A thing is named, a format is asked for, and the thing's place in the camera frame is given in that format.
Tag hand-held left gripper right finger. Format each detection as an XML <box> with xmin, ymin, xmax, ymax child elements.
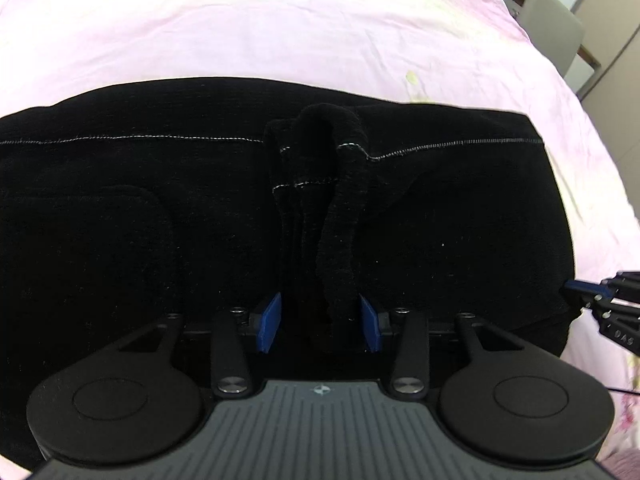
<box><xmin>357</xmin><ymin>293</ymin><xmax>522</xmax><ymax>397</ymax></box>

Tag pink floral bed cover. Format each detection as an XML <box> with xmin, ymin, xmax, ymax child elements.
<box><xmin>0</xmin><ymin>0</ymin><xmax>640</xmax><ymax>480</ymax></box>

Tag white desk with wooden top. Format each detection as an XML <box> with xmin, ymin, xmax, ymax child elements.
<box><xmin>564</xmin><ymin>47</ymin><xmax>602</xmax><ymax>99</ymax></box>

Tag purple fluffy blanket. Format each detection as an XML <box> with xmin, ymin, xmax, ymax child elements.
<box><xmin>602</xmin><ymin>446</ymin><xmax>640</xmax><ymax>480</ymax></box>

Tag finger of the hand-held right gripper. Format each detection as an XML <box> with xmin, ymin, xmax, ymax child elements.
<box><xmin>581</xmin><ymin>299</ymin><xmax>640</xmax><ymax>357</ymax></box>
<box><xmin>562</xmin><ymin>270</ymin><xmax>640</xmax><ymax>307</ymax></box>

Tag beige wardrobe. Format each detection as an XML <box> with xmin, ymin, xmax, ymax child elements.
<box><xmin>570</xmin><ymin>0</ymin><xmax>640</xmax><ymax>191</ymax></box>

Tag black pants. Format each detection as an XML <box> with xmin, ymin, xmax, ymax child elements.
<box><xmin>0</xmin><ymin>76</ymin><xmax>577</xmax><ymax>472</ymax></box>

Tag grey chair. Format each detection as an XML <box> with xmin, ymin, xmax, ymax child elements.
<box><xmin>519</xmin><ymin>0</ymin><xmax>586</xmax><ymax>79</ymax></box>

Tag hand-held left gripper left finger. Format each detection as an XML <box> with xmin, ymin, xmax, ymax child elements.
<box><xmin>117</xmin><ymin>292</ymin><xmax>284</xmax><ymax>397</ymax></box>

